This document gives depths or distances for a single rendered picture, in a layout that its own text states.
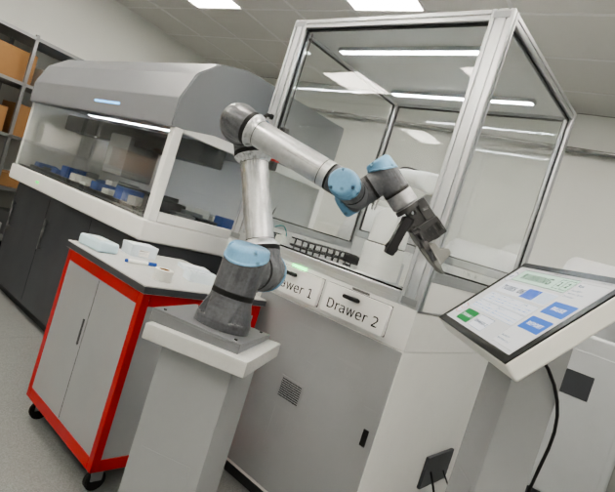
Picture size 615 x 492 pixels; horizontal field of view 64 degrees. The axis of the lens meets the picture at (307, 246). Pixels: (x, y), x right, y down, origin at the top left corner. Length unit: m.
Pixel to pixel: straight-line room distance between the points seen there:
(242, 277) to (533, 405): 0.77
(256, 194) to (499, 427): 0.88
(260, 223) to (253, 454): 1.07
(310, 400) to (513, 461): 0.84
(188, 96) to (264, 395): 1.41
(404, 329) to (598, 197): 3.47
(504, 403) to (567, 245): 3.68
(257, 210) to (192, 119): 1.16
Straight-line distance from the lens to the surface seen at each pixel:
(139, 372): 1.86
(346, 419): 1.87
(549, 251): 4.93
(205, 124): 2.57
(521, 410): 1.35
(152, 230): 2.51
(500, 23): 1.91
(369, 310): 1.78
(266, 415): 2.11
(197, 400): 1.31
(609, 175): 5.03
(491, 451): 1.36
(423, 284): 1.71
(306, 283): 1.96
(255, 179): 1.47
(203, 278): 2.01
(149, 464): 1.42
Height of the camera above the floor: 1.11
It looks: 2 degrees down
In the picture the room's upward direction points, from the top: 18 degrees clockwise
